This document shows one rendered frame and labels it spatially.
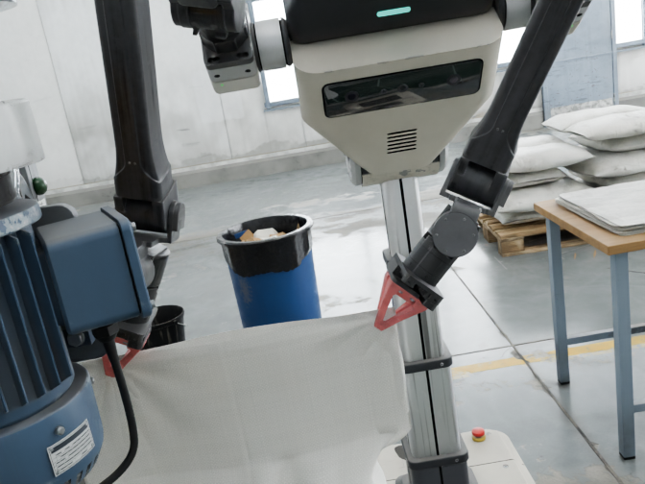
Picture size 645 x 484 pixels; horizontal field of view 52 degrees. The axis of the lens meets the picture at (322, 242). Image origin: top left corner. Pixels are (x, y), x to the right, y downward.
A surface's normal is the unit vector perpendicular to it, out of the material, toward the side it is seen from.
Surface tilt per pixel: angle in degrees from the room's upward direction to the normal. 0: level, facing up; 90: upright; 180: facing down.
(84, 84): 90
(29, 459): 92
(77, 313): 90
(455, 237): 78
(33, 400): 90
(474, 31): 40
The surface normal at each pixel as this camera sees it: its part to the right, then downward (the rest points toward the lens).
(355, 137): 0.14, 0.81
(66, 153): 0.05, 0.26
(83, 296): 0.44, 0.18
